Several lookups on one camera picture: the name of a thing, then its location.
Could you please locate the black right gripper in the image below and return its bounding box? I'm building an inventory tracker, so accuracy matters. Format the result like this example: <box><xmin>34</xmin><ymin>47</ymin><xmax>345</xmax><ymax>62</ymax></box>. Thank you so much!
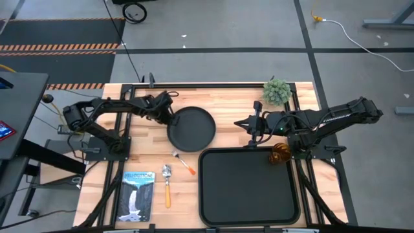
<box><xmin>234</xmin><ymin>100</ymin><xmax>279</xmax><ymax>148</ymax></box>

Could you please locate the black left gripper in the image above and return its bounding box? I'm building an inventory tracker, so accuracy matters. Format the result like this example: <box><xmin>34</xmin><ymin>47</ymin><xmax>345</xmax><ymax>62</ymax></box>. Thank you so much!
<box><xmin>149</xmin><ymin>91</ymin><xmax>180</xmax><ymax>127</ymax></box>

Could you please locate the round black plate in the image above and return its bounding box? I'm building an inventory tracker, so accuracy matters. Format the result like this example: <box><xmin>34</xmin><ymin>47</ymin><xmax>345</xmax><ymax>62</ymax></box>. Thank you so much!
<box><xmin>166</xmin><ymin>106</ymin><xmax>217</xmax><ymax>153</ymax></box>

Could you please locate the amber ribbed glass cup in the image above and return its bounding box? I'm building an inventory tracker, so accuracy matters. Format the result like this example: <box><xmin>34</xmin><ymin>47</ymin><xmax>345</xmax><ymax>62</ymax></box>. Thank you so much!
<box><xmin>268</xmin><ymin>142</ymin><xmax>292</xmax><ymax>165</ymax></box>

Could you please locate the fork with orange handle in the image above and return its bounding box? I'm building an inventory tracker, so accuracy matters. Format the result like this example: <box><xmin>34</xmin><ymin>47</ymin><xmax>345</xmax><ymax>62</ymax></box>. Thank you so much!
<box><xmin>171</xmin><ymin>150</ymin><xmax>197</xmax><ymax>176</ymax></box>

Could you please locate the spoon with yellow handle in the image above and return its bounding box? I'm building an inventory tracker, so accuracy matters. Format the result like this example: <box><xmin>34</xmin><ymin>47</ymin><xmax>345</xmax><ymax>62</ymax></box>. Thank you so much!
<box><xmin>162</xmin><ymin>164</ymin><xmax>172</xmax><ymax>208</ymax></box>

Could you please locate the black rectangular serving tray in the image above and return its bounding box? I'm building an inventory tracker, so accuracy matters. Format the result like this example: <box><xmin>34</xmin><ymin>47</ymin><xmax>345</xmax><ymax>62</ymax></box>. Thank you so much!
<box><xmin>197</xmin><ymin>146</ymin><xmax>301</xmax><ymax>228</ymax></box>

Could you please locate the small green potted plant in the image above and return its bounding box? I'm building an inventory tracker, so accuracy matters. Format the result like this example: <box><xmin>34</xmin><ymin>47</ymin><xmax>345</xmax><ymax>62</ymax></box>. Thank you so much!
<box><xmin>261</xmin><ymin>79</ymin><xmax>293</xmax><ymax>106</ymax></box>

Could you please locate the Yellowstone waterfall book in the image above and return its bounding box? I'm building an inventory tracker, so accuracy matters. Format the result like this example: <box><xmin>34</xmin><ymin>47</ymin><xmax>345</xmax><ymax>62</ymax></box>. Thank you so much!
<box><xmin>115</xmin><ymin>171</ymin><xmax>156</xmax><ymax>223</ymax></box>

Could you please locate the black hazard-striped floor mat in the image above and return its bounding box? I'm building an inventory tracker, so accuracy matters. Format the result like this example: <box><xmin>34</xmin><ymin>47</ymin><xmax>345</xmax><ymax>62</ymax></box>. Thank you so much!
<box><xmin>0</xmin><ymin>50</ymin><xmax>116</xmax><ymax>91</ymax></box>
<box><xmin>0</xmin><ymin>17</ymin><xmax>126</xmax><ymax>52</ymax></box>

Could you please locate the black side desk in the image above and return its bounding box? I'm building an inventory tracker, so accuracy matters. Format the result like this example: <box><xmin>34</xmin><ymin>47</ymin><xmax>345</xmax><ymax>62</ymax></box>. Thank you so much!
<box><xmin>0</xmin><ymin>71</ymin><xmax>87</xmax><ymax>227</ymax></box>

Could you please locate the grey metal foot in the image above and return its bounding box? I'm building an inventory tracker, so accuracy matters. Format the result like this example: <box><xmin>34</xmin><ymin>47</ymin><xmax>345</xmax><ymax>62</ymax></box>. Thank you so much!
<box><xmin>394</xmin><ymin>106</ymin><xmax>414</xmax><ymax>116</ymax></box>

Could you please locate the phone in red case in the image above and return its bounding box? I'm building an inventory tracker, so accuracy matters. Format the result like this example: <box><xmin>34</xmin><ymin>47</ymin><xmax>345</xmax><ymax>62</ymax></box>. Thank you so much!
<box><xmin>0</xmin><ymin>120</ymin><xmax>16</xmax><ymax>142</ymax></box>

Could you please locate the grey metal table base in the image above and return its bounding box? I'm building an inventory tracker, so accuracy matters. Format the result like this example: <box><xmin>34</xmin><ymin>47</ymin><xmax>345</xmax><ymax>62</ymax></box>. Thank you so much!
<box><xmin>362</xmin><ymin>1</ymin><xmax>414</xmax><ymax>30</ymax></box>

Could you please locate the dark device on desk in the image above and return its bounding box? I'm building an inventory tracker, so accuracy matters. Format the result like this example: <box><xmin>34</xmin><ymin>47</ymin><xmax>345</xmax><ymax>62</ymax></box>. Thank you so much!
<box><xmin>0</xmin><ymin>76</ymin><xmax>14</xmax><ymax>90</ymax></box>

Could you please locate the black aluminium table frame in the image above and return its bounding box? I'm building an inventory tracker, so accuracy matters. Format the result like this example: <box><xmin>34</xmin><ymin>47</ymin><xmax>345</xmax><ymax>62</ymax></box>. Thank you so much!
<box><xmin>79</xmin><ymin>82</ymin><xmax>349</xmax><ymax>233</ymax></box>

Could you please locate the long black floor cable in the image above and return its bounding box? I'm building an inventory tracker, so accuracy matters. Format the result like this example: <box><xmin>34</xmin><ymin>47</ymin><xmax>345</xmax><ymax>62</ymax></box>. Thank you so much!
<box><xmin>102</xmin><ymin>0</ymin><xmax>143</xmax><ymax>83</ymax></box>

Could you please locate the coiled black cable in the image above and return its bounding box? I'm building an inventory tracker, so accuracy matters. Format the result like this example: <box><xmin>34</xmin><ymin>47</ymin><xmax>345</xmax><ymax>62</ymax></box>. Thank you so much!
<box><xmin>122</xmin><ymin>1</ymin><xmax>148</xmax><ymax>25</ymax></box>

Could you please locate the yellow cable plug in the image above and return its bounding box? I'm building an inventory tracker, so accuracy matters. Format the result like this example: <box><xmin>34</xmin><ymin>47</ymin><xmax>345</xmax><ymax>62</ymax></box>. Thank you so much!
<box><xmin>310</xmin><ymin>9</ymin><xmax>325</xmax><ymax>23</ymax></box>

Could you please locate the white floor cable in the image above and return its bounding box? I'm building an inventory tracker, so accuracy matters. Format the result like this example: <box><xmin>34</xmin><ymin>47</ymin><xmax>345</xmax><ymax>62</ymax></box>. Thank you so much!
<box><xmin>323</xmin><ymin>19</ymin><xmax>414</xmax><ymax>73</ymax></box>

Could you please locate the thin black floor cable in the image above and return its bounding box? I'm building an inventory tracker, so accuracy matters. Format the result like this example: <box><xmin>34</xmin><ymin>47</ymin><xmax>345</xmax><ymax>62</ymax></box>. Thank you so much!
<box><xmin>0</xmin><ymin>209</ymin><xmax>77</xmax><ymax>229</ymax></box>

